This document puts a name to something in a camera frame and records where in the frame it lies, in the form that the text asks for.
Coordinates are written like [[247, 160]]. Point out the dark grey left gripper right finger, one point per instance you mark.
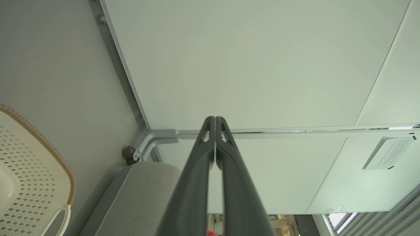
[[239, 203]]

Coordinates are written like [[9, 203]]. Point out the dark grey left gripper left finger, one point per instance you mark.
[[193, 196]]

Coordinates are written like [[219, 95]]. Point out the red white lettered jacket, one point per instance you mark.
[[213, 233]]

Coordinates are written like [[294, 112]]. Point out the black caster wheel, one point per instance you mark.
[[129, 155]]

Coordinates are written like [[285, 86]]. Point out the grey slatted window blind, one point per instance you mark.
[[387, 216]]

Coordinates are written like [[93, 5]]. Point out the white paper notice sheet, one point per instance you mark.
[[388, 154]]

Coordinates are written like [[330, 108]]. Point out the cream perforated laundry basket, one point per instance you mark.
[[36, 170]]

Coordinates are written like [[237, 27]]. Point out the white partition panel grey frame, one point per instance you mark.
[[288, 173], [246, 59]]

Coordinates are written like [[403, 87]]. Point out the grey partition foot bracket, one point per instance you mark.
[[154, 137]]

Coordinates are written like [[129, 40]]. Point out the small grey frame bolt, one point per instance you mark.
[[102, 19]]

